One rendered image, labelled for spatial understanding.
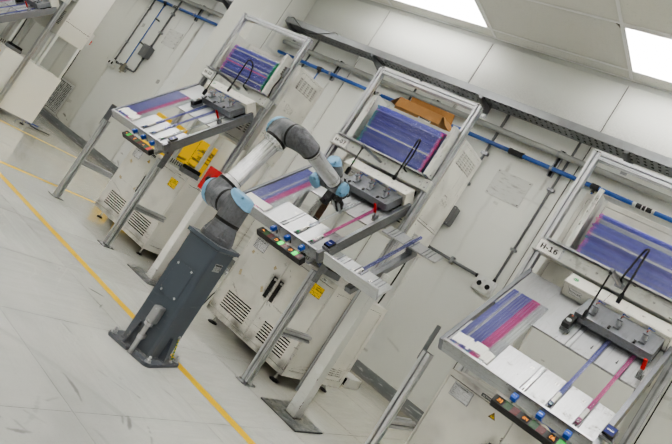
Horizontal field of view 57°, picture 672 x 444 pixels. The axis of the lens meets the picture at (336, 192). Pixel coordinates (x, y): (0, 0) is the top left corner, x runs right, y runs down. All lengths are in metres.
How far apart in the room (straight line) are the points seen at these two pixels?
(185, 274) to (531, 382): 1.45
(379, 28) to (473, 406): 4.17
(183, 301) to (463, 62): 3.73
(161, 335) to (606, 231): 2.03
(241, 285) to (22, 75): 4.15
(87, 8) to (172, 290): 4.97
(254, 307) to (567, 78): 3.09
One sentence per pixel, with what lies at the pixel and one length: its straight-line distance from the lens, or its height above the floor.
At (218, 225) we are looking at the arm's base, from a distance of 2.61.
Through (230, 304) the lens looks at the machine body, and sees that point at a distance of 3.68.
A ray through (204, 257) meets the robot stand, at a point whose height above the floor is 0.48.
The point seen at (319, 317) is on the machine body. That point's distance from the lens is 3.34.
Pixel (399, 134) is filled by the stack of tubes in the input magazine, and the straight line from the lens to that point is 3.64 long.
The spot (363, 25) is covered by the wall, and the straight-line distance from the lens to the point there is 6.35.
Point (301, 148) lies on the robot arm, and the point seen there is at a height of 1.08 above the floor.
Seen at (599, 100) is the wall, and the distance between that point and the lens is 5.13.
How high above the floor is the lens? 0.86
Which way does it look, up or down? 3 degrees up
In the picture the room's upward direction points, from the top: 33 degrees clockwise
